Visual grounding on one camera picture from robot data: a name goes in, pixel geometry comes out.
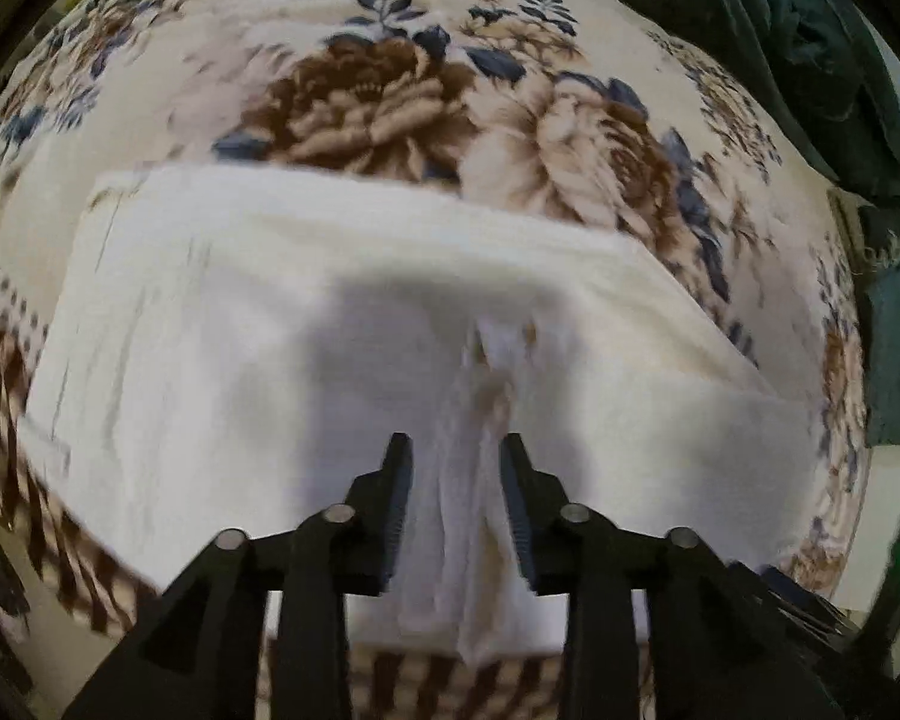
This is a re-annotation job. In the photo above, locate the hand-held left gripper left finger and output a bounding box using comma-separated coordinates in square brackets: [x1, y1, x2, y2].
[61, 433, 413, 720]

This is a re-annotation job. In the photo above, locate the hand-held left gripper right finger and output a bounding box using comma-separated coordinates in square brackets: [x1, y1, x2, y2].
[499, 433, 847, 720]

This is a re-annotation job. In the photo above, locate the white cloth towel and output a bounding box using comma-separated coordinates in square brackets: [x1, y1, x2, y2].
[16, 163, 818, 667]

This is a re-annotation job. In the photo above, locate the dark green folded cloth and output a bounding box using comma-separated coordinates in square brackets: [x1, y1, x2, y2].
[862, 255, 900, 449]

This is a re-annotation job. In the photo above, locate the floral printed blanket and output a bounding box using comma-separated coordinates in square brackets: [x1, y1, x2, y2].
[0, 0, 871, 720]

